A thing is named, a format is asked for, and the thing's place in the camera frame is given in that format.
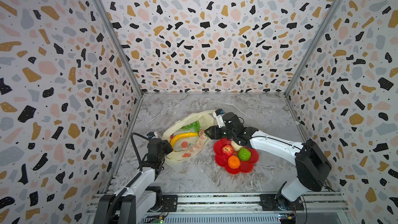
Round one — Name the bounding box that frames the beige bun toy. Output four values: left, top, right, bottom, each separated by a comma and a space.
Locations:
231, 141, 243, 152

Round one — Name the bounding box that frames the cream plastic bag orange print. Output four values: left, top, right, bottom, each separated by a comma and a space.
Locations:
162, 110, 217, 164

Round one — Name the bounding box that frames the red apple toy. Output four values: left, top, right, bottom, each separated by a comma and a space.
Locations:
221, 145, 235, 158

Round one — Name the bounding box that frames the lime green bumpy fruit toy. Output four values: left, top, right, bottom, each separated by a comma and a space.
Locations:
238, 148, 251, 161

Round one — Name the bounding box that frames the orange fruit toy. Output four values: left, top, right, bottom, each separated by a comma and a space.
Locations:
228, 156, 240, 169

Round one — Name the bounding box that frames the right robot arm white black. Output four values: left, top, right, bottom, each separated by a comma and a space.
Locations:
205, 110, 332, 209

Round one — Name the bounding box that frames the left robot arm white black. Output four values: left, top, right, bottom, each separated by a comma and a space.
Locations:
93, 132, 173, 224

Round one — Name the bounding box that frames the yellow banana toy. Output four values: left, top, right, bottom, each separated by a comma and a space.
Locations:
170, 132, 199, 147

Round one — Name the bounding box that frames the green grapes bunch toy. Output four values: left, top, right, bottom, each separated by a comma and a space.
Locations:
180, 121, 201, 133

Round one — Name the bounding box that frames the red flower-shaped plate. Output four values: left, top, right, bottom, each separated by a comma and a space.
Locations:
213, 139, 259, 175

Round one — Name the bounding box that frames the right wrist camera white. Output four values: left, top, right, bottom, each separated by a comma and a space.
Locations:
212, 109, 225, 128

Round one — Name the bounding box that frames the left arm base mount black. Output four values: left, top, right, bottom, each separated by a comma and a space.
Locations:
148, 195, 178, 213

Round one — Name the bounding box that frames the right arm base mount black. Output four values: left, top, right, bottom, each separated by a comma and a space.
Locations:
259, 194, 305, 211

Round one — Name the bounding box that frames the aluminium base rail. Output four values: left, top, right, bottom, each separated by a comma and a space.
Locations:
88, 192, 349, 224

